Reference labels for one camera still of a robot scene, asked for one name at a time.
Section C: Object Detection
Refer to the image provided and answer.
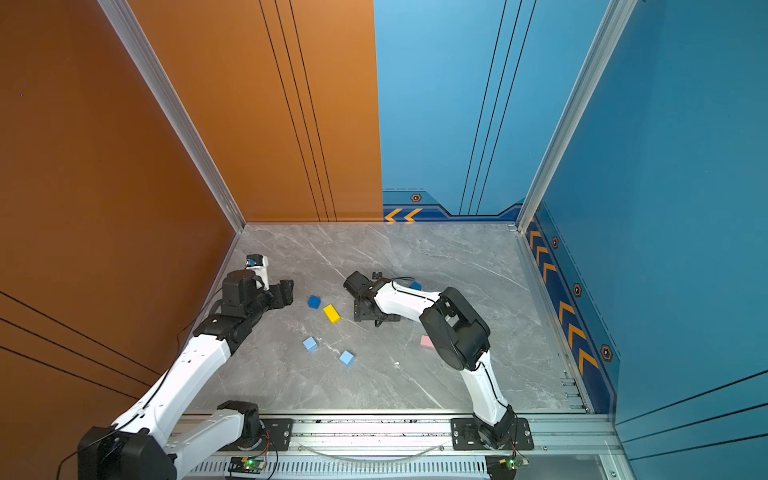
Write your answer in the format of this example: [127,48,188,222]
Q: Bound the light blue wood cube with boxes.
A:
[339,351,355,366]

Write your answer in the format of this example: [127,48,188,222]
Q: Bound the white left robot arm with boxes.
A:
[76,267,294,479]

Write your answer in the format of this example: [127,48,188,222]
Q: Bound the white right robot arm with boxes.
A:
[344,271,517,449]

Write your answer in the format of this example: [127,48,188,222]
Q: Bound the yellow wood block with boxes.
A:
[323,305,341,324]

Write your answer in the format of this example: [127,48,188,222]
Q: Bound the pink wood block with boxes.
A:
[420,335,435,350]

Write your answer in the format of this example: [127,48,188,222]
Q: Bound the light blue cube left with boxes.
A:
[302,337,318,352]

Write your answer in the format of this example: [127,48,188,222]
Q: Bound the left circuit board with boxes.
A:
[227,457,268,476]

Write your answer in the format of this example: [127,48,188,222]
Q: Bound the circuit board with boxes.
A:
[227,457,268,476]
[499,452,530,470]

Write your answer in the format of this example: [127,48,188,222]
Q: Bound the right circuit board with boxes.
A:
[499,452,530,470]

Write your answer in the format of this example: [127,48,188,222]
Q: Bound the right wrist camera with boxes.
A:
[343,271,375,300]

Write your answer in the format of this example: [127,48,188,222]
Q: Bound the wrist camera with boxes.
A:
[343,271,375,300]
[246,254,269,289]

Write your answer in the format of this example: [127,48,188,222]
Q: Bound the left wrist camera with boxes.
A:
[246,254,269,289]

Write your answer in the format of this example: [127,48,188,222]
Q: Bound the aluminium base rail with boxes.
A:
[188,410,634,479]

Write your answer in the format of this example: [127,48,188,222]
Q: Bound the aluminium corner post left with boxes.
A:
[98,0,246,234]

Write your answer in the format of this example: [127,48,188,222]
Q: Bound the aluminium corner post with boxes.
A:
[516,0,638,234]
[98,0,246,234]

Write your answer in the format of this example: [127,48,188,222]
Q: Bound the aluminium corner post right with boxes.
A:
[516,0,638,234]

